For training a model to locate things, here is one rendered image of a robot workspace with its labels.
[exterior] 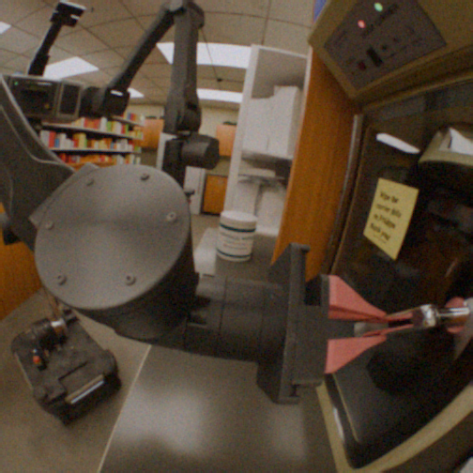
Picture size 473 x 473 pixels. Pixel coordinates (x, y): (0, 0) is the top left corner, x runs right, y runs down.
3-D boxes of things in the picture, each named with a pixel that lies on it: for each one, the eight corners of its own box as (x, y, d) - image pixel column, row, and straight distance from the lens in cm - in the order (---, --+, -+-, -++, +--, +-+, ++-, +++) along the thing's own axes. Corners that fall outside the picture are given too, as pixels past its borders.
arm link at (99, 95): (186, 7, 87) (166, -8, 83) (210, 13, 76) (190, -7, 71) (113, 112, 88) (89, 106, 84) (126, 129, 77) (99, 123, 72)
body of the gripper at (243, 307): (318, 243, 15) (205, 224, 14) (308, 405, 14) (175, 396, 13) (287, 271, 21) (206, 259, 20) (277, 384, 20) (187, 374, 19)
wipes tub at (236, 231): (250, 250, 89) (256, 214, 85) (251, 264, 77) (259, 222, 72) (217, 245, 88) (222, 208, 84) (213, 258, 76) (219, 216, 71)
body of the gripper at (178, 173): (189, 201, 47) (193, 166, 47) (144, 194, 51) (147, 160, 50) (195, 196, 54) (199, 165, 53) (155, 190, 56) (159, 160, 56)
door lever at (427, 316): (390, 341, 25) (390, 316, 25) (471, 328, 19) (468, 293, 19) (349, 343, 22) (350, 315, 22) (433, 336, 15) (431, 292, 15)
